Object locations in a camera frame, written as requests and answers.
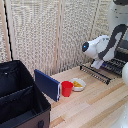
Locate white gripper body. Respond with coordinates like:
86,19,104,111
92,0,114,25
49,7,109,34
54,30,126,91
90,59,105,70

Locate yellow food pieces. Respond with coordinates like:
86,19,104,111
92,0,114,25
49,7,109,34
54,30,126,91
73,80,84,89

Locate white bowl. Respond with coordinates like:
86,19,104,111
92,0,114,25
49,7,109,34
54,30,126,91
69,77,87,93

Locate red plastic cup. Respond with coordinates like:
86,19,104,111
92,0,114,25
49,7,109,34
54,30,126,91
60,80,75,98

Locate beige woven folding screen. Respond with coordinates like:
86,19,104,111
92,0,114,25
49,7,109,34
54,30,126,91
0,0,116,79

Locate black fabric storage box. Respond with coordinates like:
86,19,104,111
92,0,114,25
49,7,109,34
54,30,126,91
0,59,52,128

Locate black wire oven rack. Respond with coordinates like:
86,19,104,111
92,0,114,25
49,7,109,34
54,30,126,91
79,64,112,85

